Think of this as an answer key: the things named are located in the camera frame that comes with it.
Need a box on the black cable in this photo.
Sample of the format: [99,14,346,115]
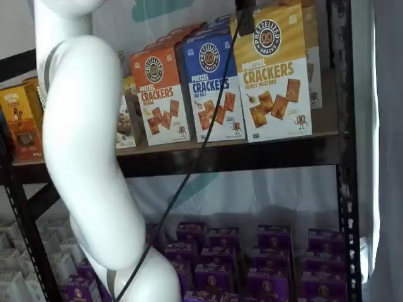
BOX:
[113,0,249,301]

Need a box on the yellow white cookie bar box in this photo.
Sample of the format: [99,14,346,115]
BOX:
[115,75,139,149]

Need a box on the white carton box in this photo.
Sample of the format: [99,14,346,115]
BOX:
[0,250,20,274]
[47,251,78,284]
[58,234,84,262]
[0,272,26,302]

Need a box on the teal tape strip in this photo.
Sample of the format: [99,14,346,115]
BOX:
[166,172,223,209]
[132,0,193,20]

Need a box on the orange brown snack box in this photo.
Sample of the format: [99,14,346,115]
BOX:
[0,77,45,161]

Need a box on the orange white pretzel crackers box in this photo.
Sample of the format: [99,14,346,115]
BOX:
[130,47,192,147]
[144,21,208,53]

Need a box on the blue white pretzel crackers box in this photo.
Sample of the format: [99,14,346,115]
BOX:
[174,33,248,144]
[185,14,236,40]

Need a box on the grey fabric curtain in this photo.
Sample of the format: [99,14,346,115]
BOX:
[352,0,403,302]

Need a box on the white plastic backdrop sheet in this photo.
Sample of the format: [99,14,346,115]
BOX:
[0,0,341,235]

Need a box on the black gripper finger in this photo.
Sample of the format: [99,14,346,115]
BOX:
[235,0,255,36]

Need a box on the purple snack box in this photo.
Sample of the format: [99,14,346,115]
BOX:
[194,263,236,293]
[200,247,239,268]
[183,289,230,302]
[246,267,291,298]
[307,228,346,252]
[304,250,346,274]
[146,223,166,250]
[77,260,98,281]
[59,275,108,302]
[300,271,348,302]
[251,248,292,273]
[162,242,199,265]
[208,228,242,252]
[176,222,209,249]
[173,260,195,293]
[258,225,293,251]

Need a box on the black metal shelf rack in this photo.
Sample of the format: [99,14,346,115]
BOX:
[0,0,363,302]

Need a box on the yellow white pretzel crackers box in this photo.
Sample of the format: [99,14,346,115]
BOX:
[300,0,324,110]
[229,3,313,143]

